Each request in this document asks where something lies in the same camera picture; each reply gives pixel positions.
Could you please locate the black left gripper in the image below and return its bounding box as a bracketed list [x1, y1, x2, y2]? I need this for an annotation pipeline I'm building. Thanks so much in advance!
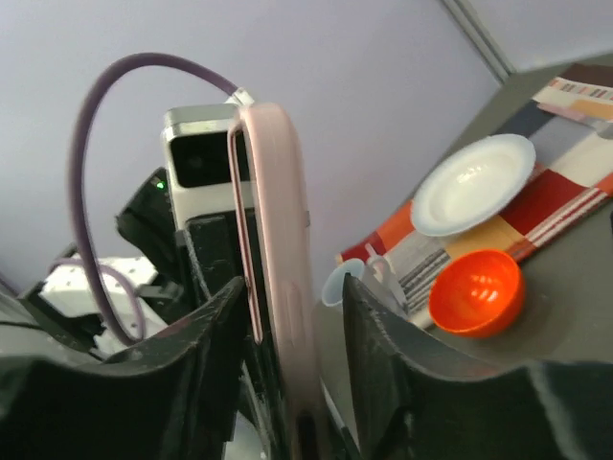
[174, 213, 243, 307]

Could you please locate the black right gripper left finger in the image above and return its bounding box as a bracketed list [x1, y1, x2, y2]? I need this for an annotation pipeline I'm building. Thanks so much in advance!
[1, 277, 247, 459]

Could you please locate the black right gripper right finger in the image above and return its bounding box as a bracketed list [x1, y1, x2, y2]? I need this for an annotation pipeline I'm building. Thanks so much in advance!
[343, 276, 612, 459]

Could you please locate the pink-cased phone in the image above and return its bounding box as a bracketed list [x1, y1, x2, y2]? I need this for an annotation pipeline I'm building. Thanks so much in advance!
[227, 103, 331, 459]

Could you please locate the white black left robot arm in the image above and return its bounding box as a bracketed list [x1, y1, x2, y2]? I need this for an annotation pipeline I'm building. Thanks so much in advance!
[19, 168, 224, 356]

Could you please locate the orange plastic bowl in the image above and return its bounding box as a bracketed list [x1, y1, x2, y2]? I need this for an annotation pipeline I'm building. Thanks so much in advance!
[428, 249, 526, 338]

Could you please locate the grey ceramic cup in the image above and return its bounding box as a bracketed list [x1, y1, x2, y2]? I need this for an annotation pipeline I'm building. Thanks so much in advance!
[321, 258, 365, 309]

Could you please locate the white round plate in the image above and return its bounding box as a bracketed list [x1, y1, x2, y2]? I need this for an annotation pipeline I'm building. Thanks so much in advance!
[411, 134, 535, 237]

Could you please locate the colourful patchwork placemat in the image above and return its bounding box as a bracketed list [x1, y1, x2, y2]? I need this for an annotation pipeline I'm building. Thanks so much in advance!
[336, 64, 612, 328]

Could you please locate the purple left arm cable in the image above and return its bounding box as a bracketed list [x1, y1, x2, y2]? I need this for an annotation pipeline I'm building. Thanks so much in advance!
[47, 52, 240, 347]

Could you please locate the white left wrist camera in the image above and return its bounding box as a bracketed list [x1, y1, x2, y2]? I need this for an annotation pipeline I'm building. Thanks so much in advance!
[161, 87, 254, 230]

